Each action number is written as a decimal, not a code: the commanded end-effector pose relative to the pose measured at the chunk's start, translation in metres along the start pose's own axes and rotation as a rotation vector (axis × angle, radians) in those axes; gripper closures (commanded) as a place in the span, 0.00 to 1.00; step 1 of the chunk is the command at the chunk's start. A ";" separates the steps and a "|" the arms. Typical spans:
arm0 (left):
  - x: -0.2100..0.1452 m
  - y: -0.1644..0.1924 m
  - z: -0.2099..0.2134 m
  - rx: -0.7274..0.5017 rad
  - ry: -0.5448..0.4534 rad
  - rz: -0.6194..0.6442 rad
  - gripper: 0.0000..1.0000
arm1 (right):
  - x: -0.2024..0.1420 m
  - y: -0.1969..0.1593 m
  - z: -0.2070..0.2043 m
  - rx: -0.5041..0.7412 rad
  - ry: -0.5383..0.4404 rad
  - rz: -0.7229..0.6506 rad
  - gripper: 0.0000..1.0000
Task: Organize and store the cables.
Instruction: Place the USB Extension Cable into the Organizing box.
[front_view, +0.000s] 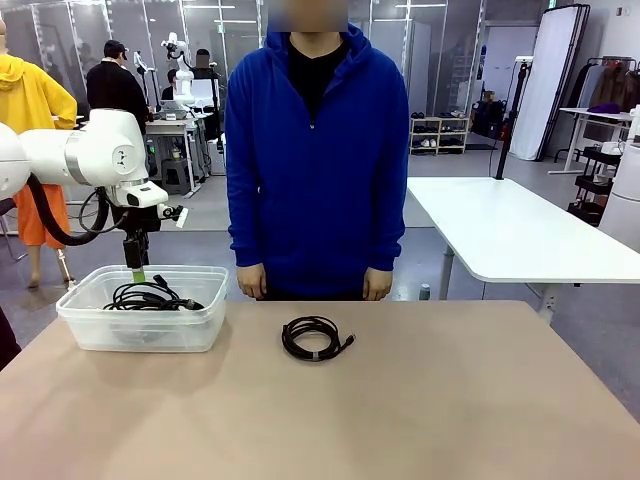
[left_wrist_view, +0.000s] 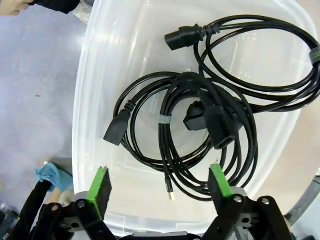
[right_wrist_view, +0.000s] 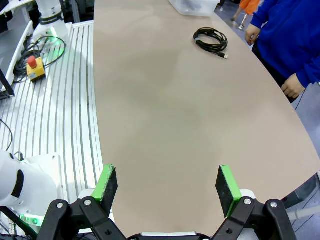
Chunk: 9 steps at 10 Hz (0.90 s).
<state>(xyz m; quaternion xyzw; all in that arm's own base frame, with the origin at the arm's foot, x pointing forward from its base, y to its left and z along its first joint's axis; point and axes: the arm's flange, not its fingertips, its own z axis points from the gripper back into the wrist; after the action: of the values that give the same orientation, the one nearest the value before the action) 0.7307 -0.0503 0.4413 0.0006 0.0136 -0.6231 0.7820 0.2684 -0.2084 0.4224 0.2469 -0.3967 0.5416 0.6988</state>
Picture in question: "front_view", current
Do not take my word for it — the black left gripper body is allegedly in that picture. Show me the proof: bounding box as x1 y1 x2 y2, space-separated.
113 203 164 244

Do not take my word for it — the long black power cable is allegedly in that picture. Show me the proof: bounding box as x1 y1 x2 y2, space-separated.
102 273 174 312

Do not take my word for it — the thick black USB cable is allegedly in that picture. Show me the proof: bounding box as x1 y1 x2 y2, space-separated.
281 315 357 364

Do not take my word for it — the person's left forearm blue sleeve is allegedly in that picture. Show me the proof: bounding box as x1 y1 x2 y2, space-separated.
367 179 409 272

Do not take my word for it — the black robot base cover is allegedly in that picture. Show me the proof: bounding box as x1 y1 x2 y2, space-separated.
0 305 22 372

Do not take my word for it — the person's right forearm blue sleeve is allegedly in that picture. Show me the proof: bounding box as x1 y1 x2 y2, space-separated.
227 184 267 269

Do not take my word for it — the person's right hand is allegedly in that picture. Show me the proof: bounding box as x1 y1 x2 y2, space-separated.
236 264 269 301

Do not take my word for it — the person's left hand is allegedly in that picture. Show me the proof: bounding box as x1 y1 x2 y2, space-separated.
362 266 394 302

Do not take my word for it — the grey plastic stool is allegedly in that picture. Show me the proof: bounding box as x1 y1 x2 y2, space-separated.
159 158 194 197

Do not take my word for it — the clear plastic storage box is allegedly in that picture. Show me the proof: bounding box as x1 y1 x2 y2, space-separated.
55 264 231 354

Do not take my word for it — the grey background workbench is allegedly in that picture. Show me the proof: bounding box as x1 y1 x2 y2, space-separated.
144 112 221 199

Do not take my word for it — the black background tripod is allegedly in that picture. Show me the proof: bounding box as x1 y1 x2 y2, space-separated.
206 62 225 151

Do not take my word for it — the person in black jacket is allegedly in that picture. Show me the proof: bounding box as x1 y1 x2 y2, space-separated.
85 39 151 120

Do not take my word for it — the small white background robot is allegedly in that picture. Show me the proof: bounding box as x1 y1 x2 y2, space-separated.
160 32 195 109

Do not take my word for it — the white device on stand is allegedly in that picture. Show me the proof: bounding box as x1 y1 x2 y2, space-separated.
133 48 152 109

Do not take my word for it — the person in dark top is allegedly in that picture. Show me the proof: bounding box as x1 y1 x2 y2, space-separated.
192 48 221 84

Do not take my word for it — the person in blue hoodie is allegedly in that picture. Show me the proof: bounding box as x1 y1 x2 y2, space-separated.
224 0 410 302

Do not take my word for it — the wooden shoe rack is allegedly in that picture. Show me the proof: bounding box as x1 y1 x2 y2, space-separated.
409 116 471 155

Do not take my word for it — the black bags pile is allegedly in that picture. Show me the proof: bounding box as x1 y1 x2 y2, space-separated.
472 88 504 140

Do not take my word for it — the black pole with lamp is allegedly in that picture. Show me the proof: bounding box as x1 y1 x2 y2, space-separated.
494 56 535 181

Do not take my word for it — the large white table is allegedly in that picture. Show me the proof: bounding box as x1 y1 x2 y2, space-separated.
407 176 640 314

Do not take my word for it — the white folding partition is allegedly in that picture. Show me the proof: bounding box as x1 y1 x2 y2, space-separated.
508 3 592 162

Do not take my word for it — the black trolley cart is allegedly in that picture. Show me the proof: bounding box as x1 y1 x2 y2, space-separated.
567 145 624 227

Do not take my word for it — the white desk with thin legs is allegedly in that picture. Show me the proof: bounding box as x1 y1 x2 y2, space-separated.
548 106 637 175

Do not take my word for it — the white round column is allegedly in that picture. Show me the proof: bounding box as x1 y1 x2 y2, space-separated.
597 104 640 240

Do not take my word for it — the clothes rack with coats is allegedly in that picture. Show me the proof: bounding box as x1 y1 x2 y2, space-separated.
569 55 640 112

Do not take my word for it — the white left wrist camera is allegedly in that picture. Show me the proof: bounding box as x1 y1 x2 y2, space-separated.
159 203 190 229

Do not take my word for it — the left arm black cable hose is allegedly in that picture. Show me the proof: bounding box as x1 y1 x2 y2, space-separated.
27 173 126 247

